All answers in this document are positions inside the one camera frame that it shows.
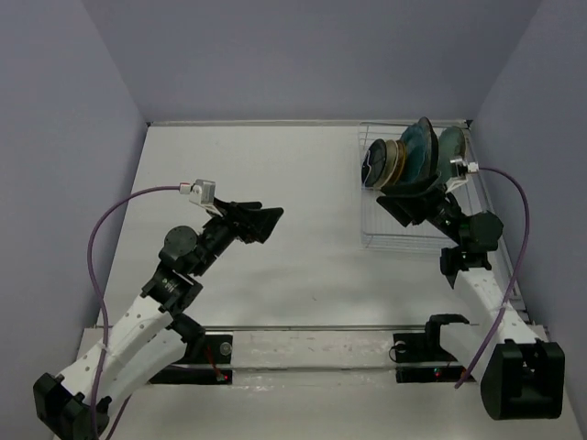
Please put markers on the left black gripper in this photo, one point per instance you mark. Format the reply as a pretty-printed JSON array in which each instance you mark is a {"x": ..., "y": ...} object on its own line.
[{"x": 251, "y": 225}]

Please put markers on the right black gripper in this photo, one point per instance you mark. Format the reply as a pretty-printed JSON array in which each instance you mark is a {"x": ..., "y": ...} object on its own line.
[{"x": 412, "y": 204}]

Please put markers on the yellow amber plate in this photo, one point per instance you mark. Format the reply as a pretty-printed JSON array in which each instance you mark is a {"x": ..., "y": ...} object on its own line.
[{"x": 400, "y": 160}]

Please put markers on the teal scalloped plate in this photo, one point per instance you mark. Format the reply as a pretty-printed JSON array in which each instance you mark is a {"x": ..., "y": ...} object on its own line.
[{"x": 409, "y": 137}]

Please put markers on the cream plate with black spot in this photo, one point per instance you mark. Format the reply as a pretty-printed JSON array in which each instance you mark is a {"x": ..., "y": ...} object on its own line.
[{"x": 388, "y": 165}]

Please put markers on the light green floral plate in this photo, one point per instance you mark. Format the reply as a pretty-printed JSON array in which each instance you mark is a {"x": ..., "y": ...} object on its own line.
[{"x": 451, "y": 144}]

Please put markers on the brown rimmed cream plate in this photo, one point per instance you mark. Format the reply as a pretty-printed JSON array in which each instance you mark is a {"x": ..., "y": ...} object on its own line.
[{"x": 427, "y": 149}]

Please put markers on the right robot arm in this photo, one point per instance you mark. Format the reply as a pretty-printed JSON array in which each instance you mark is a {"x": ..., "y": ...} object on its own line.
[{"x": 521, "y": 375}]

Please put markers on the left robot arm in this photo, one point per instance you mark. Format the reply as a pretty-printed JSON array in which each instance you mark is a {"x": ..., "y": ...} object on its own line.
[{"x": 154, "y": 332}]

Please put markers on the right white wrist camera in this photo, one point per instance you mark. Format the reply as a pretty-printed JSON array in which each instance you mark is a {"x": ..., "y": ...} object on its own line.
[{"x": 459, "y": 171}]

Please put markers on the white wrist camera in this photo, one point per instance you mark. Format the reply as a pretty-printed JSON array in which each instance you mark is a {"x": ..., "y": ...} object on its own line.
[
  {"x": 459, "y": 171},
  {"x": 201, "y": 193}
]

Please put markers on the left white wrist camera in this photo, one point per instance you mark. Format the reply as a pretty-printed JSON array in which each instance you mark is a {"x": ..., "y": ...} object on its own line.
[{"x": 201, "y": 193}]

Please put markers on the white wire dish rack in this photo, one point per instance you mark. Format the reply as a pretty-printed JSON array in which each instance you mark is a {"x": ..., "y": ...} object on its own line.
[{"x": 378, "y": 229}]

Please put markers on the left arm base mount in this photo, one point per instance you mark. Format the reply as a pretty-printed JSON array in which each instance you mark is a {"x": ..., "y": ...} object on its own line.
[{"x": 205, "y": 365}]

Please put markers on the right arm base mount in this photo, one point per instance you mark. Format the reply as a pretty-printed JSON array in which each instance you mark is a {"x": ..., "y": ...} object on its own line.
[{"x": 421, "y": 358}]

